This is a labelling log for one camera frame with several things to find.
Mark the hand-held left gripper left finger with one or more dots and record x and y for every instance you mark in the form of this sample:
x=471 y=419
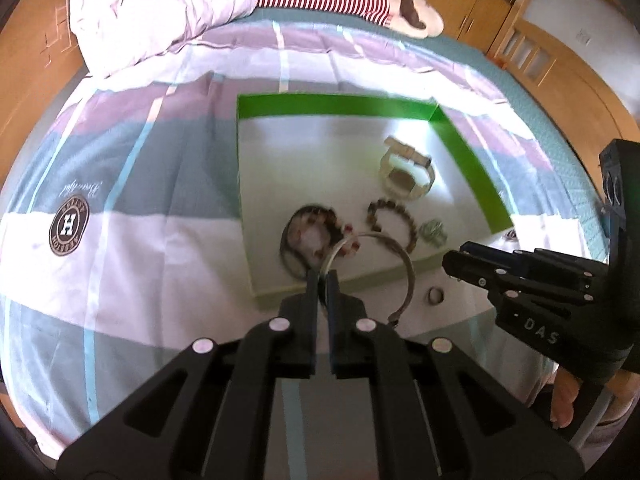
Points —
x=300 y=330

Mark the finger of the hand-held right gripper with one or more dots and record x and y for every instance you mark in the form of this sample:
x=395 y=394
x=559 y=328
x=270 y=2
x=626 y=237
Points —
x=525 y=260
x=480 y=272

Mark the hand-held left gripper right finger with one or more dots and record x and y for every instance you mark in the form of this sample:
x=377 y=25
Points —
x=345 y=330

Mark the silver bangle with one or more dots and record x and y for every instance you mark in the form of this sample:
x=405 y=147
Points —
x=411 y=280

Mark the green cardboard box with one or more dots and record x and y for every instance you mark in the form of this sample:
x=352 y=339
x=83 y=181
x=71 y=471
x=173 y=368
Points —
x=300 y=160

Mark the person's right hand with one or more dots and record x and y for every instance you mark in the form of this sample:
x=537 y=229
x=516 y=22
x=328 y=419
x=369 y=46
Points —
x=562 y=400

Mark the black wristwatch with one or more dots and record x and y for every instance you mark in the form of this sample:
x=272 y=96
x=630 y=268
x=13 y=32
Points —
x=285 y=255

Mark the white wristwatch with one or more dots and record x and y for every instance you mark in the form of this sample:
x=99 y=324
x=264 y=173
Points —
x=405 y=180

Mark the pink grey printed bedsheet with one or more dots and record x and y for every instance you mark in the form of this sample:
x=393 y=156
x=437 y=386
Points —
x=150 y=285

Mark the wooden door with glass panes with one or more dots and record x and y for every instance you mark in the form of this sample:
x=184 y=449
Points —
x=550 y=35

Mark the wooden panel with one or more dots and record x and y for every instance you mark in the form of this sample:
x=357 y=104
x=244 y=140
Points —
x=35 y=35

